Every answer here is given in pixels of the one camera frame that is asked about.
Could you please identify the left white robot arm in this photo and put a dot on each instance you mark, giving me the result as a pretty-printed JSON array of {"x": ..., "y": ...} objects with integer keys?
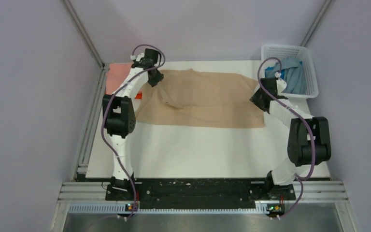
[{"x": 118, "y": 113}]

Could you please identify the light blue t shirt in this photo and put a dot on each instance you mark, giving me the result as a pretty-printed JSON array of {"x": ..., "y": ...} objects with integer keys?
[{"x": 293, "y": 73}]

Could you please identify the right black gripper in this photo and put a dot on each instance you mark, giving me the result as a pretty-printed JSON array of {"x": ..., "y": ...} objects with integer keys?
[{"x": 255, "y": 99}]

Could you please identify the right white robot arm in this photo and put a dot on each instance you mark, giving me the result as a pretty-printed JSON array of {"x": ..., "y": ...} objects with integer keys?
[{"x": 308, "y": 142}]

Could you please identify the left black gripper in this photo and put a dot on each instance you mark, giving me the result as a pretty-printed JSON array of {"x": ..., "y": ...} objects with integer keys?
[{"x": 159, "y": 77}]

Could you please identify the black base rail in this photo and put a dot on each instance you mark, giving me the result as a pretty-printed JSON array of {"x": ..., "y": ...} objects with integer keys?
[{"x": 199, "y": 193}]

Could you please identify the folded pink t shirt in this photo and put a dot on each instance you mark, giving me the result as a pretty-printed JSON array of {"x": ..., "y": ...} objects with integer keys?
[{"x": 116, "y": 75}]

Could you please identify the beige t shirt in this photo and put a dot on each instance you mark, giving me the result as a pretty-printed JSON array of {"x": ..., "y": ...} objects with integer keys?
[{"x": 201, "y": 99}]

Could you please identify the aluminium frame post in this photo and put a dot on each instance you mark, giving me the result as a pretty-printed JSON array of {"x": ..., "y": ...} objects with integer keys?
[
  {"x": 83, "y": 32},
  {"x": 316, "y": 22}
]

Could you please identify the white plastic basket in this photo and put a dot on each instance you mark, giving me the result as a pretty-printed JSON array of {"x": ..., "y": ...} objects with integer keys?
[{"x": 270, "y": 54}]

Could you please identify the folded orange t shirt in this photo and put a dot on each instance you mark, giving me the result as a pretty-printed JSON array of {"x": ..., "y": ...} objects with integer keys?
[{"x": 139, "y": 95}]

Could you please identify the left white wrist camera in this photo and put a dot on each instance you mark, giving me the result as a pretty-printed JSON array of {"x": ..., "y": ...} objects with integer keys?
[{"x": 137, "y": 58}]

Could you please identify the white slotted cable duct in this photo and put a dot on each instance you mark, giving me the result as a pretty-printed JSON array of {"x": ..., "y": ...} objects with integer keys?
[{"x": 122, "y": 208}]

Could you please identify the bright blue t shirt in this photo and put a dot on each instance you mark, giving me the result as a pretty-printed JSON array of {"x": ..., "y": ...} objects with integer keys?
[{"x": 270, "y": 72}]

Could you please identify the left aluminium frame post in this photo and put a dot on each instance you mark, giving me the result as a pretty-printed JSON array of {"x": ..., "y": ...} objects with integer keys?
[{"x": 83, "y": 32}]

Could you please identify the right aluminium frame post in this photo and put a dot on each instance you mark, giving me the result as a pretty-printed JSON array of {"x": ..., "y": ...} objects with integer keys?
[{"x": 316, "y": 22}]

